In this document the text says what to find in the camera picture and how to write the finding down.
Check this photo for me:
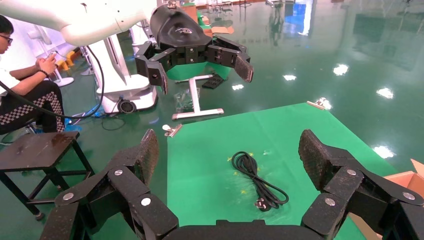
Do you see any seated person with glasses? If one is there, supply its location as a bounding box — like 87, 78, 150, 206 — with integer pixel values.
0, 14, 67, 135

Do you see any flat brown cardboard sheet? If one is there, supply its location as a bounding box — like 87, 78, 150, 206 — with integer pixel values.
202, 25, 235, 38

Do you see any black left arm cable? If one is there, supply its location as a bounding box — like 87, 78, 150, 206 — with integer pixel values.
0, 45, 105, 121

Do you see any silver binder clip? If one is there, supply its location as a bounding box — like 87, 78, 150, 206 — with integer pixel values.
306, 97, 332, 111
162, 124, 183, 138

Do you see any open brown cardboard box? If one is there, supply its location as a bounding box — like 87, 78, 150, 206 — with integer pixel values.
347, 158, 424, 240

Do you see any yellow low stool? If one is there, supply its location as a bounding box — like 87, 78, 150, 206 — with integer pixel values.
56, 48, 82, 71

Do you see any green table cloth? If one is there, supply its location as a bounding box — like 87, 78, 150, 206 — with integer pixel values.
167, 102, 398, 240

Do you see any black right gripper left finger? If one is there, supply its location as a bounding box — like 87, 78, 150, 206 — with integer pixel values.
39, 129, 180, 240

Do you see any clear plastic bag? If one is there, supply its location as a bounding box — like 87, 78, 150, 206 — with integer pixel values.
173, 87, 201, 114

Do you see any brown carton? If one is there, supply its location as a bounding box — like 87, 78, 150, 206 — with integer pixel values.
181, 3, 200, 24

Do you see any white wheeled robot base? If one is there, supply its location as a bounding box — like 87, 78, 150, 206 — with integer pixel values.
81, 33, 159, 115

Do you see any black ribbed mat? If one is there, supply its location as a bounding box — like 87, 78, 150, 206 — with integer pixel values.
202, 74, 226, 90

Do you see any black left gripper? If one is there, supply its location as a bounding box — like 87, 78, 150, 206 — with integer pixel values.
134, 4, 255, 95

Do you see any white pedestal stand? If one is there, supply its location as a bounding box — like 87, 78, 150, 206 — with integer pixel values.
28, 24, 75, 88

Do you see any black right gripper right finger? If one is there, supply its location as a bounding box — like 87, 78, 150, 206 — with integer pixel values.
298, 129, 424, 240

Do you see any white table leg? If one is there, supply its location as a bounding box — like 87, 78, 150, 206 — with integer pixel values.
172, 74, 224, 121

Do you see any green covered table top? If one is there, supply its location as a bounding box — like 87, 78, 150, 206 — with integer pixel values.
165, 61, 233, 82

